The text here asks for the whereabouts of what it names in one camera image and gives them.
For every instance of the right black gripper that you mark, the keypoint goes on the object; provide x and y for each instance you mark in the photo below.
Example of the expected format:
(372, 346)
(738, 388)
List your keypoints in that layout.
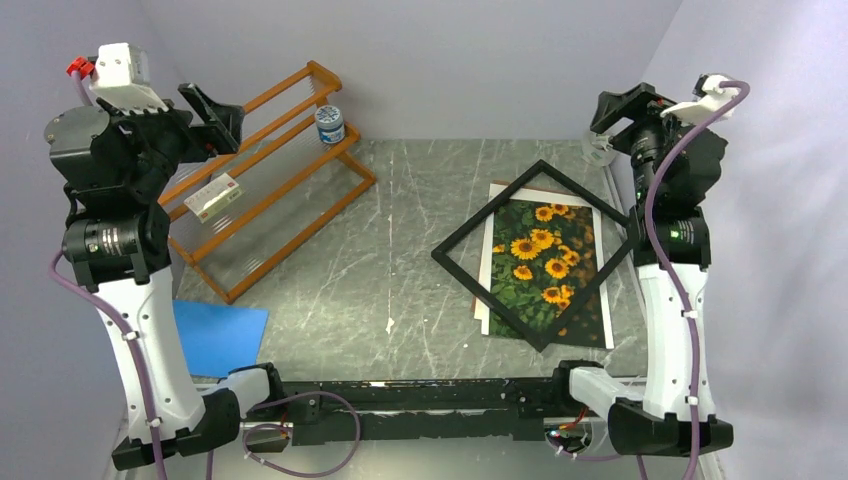
(641, 105)

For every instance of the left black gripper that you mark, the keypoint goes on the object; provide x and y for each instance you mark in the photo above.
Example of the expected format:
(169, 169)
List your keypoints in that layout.
(221, 120)

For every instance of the sunflower photo print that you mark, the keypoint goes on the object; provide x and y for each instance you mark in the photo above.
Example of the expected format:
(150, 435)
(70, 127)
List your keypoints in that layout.
(543, 255)

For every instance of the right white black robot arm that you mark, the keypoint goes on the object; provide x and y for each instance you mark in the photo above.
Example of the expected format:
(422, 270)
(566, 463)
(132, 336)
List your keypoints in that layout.
(675, 159)

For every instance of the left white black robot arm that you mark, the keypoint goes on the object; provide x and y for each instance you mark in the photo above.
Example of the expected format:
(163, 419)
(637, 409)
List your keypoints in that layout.
(117, 154)

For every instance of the clear tape roll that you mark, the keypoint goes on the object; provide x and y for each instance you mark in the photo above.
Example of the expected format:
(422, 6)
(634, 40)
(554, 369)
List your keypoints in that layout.
(597, 149)

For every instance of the white red small box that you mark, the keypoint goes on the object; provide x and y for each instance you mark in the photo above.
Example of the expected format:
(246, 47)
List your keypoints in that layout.
(214, 197)

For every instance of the orange wooden rack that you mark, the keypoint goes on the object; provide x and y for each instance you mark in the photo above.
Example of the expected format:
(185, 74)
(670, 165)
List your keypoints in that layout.
(293, 185)

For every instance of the blue white jar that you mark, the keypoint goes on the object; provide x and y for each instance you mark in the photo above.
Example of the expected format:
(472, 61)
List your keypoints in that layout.
(330, 124)

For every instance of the blue paper sheet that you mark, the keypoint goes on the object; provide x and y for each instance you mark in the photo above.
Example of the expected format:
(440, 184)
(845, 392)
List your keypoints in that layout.
(217, 339)

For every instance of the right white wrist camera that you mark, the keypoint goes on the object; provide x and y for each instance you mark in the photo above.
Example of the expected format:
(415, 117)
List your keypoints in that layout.
(708, 97)

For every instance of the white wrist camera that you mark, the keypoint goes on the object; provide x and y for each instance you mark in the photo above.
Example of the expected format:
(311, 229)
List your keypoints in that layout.
(708, 97)
(119, 74)

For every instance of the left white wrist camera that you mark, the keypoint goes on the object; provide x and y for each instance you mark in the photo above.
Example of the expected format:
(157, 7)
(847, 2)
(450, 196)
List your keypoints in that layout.
(119, 74)

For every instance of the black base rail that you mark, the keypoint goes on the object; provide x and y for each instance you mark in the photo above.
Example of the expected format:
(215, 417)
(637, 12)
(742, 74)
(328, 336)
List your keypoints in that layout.
(522, 409)

